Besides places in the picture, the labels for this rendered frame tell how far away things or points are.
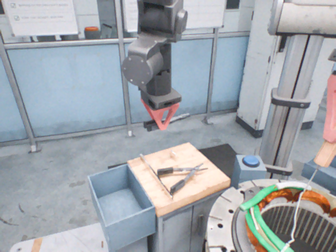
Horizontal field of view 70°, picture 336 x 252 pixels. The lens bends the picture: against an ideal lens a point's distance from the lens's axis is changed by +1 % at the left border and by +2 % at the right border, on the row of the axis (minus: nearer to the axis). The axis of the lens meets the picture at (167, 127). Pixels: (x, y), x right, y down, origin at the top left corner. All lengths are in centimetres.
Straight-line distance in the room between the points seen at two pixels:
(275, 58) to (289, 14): 186
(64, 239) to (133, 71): 63
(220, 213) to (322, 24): 53
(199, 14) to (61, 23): 127
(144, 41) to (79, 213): 173
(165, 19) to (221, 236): 39
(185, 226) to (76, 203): 155
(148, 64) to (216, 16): 231
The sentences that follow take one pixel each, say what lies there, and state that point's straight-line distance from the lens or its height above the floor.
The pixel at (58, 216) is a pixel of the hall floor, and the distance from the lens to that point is 209.
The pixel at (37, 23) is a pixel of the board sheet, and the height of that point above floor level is 122.
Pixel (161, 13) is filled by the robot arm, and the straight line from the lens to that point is 46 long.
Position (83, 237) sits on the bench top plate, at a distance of 89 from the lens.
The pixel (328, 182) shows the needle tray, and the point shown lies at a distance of 75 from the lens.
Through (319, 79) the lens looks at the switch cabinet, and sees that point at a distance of 311.
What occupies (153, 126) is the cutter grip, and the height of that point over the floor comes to 119.
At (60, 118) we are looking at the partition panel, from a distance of 271.
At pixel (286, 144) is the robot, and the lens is 91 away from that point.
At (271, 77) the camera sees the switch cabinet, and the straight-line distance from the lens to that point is 264.
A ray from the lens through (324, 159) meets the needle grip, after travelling 37.
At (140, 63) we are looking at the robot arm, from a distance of 42.
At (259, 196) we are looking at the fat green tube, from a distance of 46.
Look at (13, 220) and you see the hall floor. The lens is 220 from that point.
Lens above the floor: 147
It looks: 30 degrees down
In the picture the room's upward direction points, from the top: straight up
